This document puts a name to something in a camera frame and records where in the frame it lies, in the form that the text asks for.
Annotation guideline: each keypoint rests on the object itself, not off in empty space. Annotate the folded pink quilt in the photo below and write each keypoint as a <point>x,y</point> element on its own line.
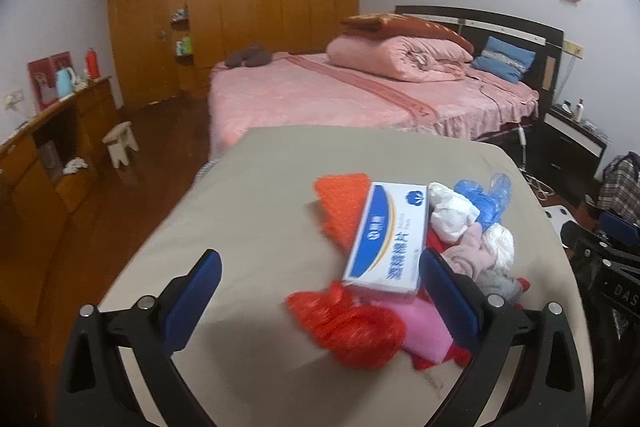
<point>407,59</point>

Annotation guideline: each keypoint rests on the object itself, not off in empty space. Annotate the red knitted garment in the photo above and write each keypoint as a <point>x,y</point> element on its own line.
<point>459,355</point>

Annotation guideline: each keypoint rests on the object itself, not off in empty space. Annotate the black white nightstand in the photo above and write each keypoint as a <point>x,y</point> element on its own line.
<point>564,155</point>

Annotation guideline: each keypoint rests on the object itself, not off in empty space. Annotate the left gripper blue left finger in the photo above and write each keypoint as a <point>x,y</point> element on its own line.
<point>185,299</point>

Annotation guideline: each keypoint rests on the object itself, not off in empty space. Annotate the blue plastic shoe cover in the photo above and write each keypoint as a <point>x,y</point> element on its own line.
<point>491,203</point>

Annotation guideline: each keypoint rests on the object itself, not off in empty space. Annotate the red framed picture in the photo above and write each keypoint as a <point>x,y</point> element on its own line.
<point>41,75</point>

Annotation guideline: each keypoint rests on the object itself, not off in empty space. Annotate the white blue cotton pad box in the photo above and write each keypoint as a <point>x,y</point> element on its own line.
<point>384,260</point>

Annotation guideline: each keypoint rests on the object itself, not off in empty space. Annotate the grey sock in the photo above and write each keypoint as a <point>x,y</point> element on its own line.
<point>493,282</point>

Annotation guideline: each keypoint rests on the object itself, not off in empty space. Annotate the orange knitted cloth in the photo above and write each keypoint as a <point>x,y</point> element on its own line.
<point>342,198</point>

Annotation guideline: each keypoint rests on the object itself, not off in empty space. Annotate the folded red brown blanket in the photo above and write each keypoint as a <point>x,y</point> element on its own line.
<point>382,26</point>

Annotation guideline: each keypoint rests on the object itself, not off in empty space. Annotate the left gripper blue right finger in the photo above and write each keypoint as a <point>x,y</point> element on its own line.
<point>455,298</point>

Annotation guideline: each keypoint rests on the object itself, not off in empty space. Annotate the light blue kettle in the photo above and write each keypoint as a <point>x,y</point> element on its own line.
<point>64,82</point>

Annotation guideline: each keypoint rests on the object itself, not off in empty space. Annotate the plaid cloth bag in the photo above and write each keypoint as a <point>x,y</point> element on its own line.
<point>620,189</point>

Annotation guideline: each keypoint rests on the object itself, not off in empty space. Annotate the white tissue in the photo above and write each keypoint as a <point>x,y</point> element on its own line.
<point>451,213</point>

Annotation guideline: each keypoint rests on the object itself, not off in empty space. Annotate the white bathroom scale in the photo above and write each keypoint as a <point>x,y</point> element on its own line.
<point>558,214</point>

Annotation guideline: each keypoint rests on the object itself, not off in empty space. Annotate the blue pillow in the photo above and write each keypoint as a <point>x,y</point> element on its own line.
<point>504,60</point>

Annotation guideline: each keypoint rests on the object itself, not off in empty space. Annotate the white rag on shelf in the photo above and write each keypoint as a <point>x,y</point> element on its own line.
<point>74,165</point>

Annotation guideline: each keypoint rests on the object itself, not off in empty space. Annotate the small white stool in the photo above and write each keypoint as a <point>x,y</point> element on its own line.
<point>118,140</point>

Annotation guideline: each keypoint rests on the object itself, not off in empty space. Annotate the black bed headboard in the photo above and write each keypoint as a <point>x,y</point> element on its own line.
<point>477,26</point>

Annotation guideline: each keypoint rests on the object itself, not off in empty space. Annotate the pink covered bed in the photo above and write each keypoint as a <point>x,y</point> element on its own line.
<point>306,90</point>

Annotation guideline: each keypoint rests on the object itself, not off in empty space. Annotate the beige table cloth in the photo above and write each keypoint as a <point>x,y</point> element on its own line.
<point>247,362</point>

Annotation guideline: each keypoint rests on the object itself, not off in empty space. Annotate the red mesh bag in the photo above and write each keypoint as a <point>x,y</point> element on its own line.
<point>358,335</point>

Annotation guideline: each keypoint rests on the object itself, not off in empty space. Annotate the white lotion bottle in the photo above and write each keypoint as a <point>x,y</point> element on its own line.
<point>579,110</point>

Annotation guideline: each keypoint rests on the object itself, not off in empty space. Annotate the pink mesh bag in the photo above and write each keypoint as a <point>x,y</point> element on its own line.
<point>427,335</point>

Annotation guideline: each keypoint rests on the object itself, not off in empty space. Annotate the red thermos bottle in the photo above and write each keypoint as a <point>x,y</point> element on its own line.
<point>92,64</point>

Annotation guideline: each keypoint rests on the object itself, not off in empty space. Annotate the wooden sideboard cabinet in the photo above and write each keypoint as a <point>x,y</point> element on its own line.
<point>38,201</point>

